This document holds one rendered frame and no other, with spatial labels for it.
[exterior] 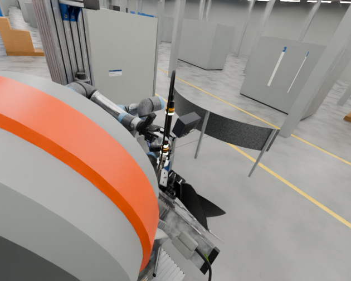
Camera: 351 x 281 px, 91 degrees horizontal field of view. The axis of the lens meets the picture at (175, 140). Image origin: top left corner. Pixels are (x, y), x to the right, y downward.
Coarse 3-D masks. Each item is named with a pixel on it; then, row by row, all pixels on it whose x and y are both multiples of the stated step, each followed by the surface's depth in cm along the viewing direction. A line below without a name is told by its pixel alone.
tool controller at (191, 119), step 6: (186, 114) 171; (192, 114) 174; (180, 120) 162; (186, 120) 164; (192, 120) 167; (198, 120) 175; (174, 126) 169; (180, 126) 164; (186, 126) 162; (192, 126) 174; (174, 132) 172; (180, 132) 167; (186, 132) 174
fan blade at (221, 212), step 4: (200, 196) 103; (200, 200) 105; (204, 200) 103; (208, 200) 101; (204, 204) 105; (208, 204) 103; (212, 204) 101; (204, 208) 108; (208, 208) 106; (212, 208) 104; (216, 208) 101; (220, 208) 99; (208, 212) 109; (212, 212) 107; (216, 212) 105; (220, 212) 102; (224, 212) 99; (208, 216) 113; (212, 216) 111
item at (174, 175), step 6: (168, 174) 103; (174, 174) 100; (168, 180) 100; (174, 180) 99; (180, 180) 100; (162, 186) 99; (168, 186) 100; (174, 186) 99; (168, 192) 97; (174, 192) 103; (174, 198) 100
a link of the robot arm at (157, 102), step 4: (156, 96) 139; (160, 96) 141; (152, 100) 133; (156, 100) 135; (160, 100) 138; (132, 104) 165; (136, 104) 158; (152, 104) 132; (156, 104) 135; (160, 104) 138; (128, 108) 164; (132, 108) 162; (136, 108) 156; (156, 108) 136; (160, 108) 140; (128, 112) 165; (132, 112) 164; (136, 112) 160
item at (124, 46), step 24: (96, 24) 199; (120, 24) 218; (144, 24) 242; (96, 48) 211; (120, 48) 233; (144, 48) 260; (96, 72) 225; (120, 72) 250; (144, 72) 281; (120, 96) 269; (144, 96) 306
